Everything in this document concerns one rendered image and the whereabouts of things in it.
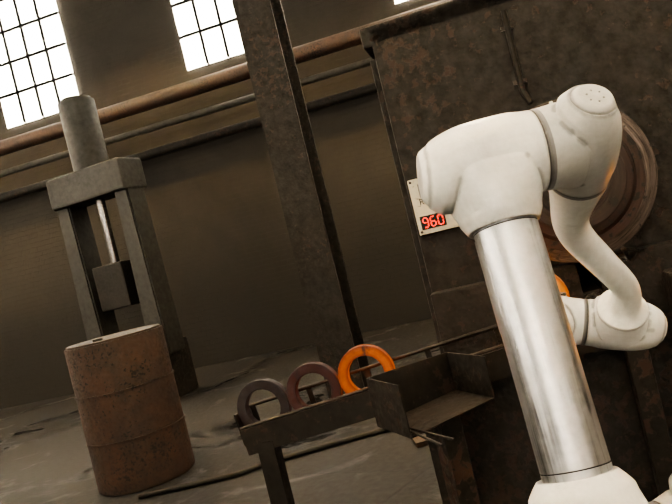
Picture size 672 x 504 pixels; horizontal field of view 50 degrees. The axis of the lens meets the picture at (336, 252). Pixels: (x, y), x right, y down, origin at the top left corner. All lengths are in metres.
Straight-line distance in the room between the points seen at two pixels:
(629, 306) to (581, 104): 0.56
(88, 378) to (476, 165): 3.49
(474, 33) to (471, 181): 1.32
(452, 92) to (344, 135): 6.19
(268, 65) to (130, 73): 4.71
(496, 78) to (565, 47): 0.22
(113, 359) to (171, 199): 5.12
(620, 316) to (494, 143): 0.61
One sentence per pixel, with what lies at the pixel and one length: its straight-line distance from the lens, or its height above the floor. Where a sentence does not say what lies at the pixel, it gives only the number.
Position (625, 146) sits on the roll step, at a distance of 2.16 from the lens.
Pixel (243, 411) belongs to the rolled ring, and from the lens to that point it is 2.42.
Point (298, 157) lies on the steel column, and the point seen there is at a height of 1.73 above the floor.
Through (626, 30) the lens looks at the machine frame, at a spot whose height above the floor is 1.51.
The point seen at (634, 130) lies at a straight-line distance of 2.19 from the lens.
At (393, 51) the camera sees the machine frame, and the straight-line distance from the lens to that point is 2.38.
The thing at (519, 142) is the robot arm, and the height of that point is 1.18.
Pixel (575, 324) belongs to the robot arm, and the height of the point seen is 0.81.
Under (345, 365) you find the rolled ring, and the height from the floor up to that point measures 0.72.
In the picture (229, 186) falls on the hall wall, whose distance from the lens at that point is 8.87.
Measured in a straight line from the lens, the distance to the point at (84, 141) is 7.47.
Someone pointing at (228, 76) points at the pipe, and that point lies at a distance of 8.20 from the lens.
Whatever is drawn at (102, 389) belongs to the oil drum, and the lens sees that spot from 4.31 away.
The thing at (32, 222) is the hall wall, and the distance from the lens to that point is 10.22.
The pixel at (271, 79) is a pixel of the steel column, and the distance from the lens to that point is 5.01.
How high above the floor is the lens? 1.10
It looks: 1 degrees down
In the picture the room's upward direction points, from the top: 14 degrees counter-clockwise
